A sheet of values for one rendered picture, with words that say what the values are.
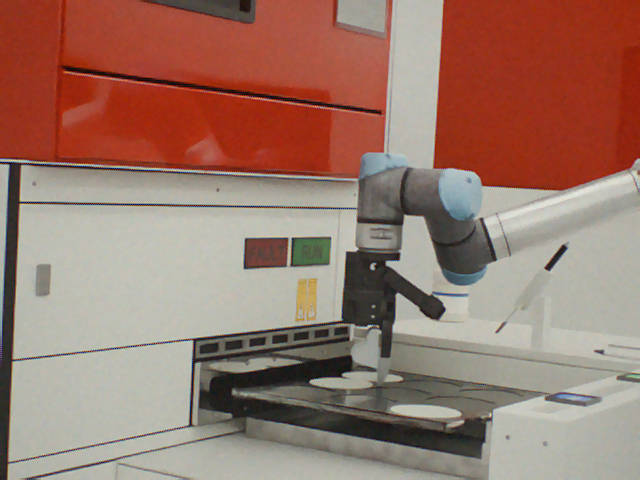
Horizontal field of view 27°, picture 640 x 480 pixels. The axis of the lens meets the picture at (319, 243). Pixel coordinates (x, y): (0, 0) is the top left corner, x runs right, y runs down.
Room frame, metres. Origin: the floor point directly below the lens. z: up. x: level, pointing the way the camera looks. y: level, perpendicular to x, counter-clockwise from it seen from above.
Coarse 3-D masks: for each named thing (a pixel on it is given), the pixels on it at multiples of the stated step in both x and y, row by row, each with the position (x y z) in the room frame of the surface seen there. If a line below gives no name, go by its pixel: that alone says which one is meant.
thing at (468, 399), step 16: (272, 384) 2.03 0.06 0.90; (288, 384) 2.04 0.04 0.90; (304, 384) 2.05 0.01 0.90; (384, 384) 2.09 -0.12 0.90; (400, 384) 2.11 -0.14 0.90; (416, 384) 2.12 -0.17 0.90; (432, 384) 2.13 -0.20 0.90; (448, 384) 2.14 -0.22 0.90; (464, 384) 2.14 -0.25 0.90; (320, 400) 1.91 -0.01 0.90; (336, 400) 1.92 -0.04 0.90; (352, 400) 1.93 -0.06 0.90; (368, 400) 1.94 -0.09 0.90; (384, 400) 1.95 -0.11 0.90; (400, 400) 1.95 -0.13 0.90; (416, 400) 1.96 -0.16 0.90; (432, 400) 1.97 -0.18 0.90; (448, 400) 1.98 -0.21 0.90; (464, 400) 1.99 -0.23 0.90; (480, 400) 2.00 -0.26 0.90; (496, 400) 2.00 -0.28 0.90; (512, 400) 2.01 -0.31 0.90; (464, 416) 1.84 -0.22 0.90
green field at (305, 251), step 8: (296, 240) 2.15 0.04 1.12; (304, 240) 2.17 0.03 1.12; (312, 240) 2.19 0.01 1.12; (320, 240) 2.21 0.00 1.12; (328, 240) 2.23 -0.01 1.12; (296, 248) 2.15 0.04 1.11; (304, 248) 2.17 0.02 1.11; (312, 248) 2.19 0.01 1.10; (320, 248) 2.21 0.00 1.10; (328, 248) 2.23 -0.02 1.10; (296, 256) 2.15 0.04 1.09; (304, 256) 2.17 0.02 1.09; (312, 256) 2.19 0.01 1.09; (320, 256) 2.21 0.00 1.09; (328, 256) 2.23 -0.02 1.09
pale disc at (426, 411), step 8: (392, 408) 1.88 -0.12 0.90; (400, 408) 1.88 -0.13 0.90; (408, 408) 1.89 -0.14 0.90; (416, 408) 1.89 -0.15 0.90; (424, 408) 1.89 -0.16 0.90; (432, 408) 1.90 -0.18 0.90; (440, 408) 1.90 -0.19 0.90; (448, 408) 1.90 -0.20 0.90; (416, 416) 1.83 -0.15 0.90; (424, 416) 1.83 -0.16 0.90; (432, 416) 1.83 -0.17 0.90; (440, 416) 1.84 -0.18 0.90; (448, 416) 1.84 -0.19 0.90; (456, 416) 1.85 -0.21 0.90
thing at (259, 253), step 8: (272, 240) 2.09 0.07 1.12; (280, 240) 2.11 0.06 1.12; (248, 248) 2.04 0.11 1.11; (256, 248) 2.05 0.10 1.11; (264, 248) 2.07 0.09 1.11; (272, 248) 2.09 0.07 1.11; (280, 248) 2.11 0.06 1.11; (248, 256) 2.04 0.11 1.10; (256, 256) 2.06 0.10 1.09; (264, 256) 2.07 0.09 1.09; (272, 256) 2.09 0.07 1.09; (280, 256) 2.11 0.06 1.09; (248, 264) 2.04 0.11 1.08; (256, 264) 2.06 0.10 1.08; (264, 264) 2.08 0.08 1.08; (272, 264) 2.09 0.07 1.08; (280, 264) 2.11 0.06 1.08
